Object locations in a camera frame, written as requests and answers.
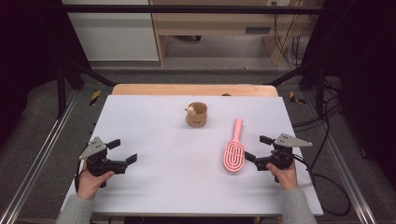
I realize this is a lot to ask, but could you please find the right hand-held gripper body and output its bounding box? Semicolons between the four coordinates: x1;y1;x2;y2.
254;133;313;184

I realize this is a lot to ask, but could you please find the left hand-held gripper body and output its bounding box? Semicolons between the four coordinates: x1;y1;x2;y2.
78;136;129;189

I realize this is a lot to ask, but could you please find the pink hairbrush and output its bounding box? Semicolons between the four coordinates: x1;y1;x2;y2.
222;119;247;174

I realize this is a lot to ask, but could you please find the person's right hand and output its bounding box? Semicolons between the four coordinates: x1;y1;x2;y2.
265;160;299;190

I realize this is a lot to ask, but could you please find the person's left hand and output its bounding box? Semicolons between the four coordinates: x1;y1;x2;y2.
76;161;116;200

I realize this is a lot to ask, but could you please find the white table board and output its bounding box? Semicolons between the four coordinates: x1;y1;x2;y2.
60;94;324;217

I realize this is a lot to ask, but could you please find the yellow black hazard tape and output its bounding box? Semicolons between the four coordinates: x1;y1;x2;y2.
289;91;307;105
89;90;103;106

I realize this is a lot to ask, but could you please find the brown cup with animal figure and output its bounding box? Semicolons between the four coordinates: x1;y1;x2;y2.
185;102;208;128

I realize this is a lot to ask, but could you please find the light wooden table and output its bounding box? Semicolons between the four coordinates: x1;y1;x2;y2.
111;83;279;97

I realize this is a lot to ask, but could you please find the white cabinet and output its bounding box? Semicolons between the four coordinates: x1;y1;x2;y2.
62;0;160;62

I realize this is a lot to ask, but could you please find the wooden desk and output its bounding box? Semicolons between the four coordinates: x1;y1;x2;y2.
148;0;325;67

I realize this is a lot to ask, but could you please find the left hand-held gripper black cable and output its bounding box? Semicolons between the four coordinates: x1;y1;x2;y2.
74;160;83;194

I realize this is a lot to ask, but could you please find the hand-held gripper black cable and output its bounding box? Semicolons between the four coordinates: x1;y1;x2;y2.
292;153;352;217
74;160;83;194

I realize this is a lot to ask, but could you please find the right hand-held gripper black cable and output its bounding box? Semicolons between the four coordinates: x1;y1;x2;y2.
292;153;352;217

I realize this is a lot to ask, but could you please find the black floor cable bundle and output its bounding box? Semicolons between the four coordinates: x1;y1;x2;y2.
292;77;344;171

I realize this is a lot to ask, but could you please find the aluminium floor rail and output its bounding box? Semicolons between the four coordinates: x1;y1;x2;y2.
0;92;79;224
302;92;378;224

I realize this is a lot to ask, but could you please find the black metal frame stand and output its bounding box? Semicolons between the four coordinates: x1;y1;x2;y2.
56;59;117;119
263;59;327;119

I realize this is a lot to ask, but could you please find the hanging black cable bundle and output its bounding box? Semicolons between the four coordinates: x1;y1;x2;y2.
271;1;305;68

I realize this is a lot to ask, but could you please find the black horizontal frame bar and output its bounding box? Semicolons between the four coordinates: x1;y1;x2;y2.
64;4;325;15

